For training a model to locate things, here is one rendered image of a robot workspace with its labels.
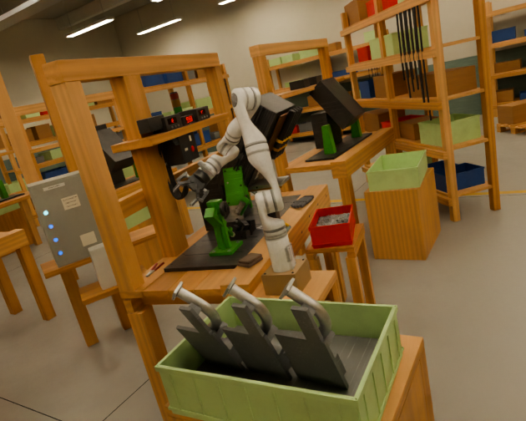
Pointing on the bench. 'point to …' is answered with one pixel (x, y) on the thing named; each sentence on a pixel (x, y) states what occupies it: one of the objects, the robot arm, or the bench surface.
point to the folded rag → (250, 260)
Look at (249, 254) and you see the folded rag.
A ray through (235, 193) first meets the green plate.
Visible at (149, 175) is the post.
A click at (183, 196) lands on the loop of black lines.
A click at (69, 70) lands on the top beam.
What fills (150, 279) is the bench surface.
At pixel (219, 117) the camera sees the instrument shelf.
